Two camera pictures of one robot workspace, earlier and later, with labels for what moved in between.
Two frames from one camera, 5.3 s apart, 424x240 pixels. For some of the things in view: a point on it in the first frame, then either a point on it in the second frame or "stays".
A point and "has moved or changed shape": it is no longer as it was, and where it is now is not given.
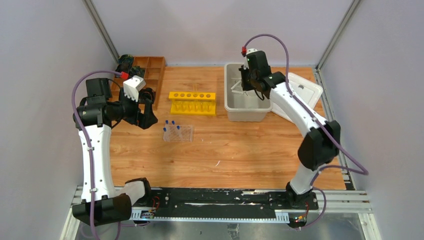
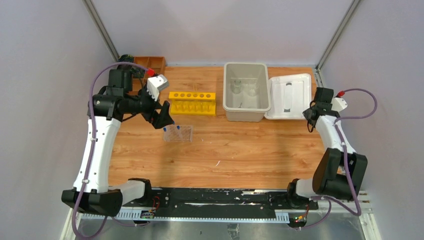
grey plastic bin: (243, 105) stays
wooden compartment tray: (154, 67) stays
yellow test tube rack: (194, 103) stays
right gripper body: (248, 79) -> (306, 113)
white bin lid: (304, 89) has moved or changed shape
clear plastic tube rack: (178, 133) stays
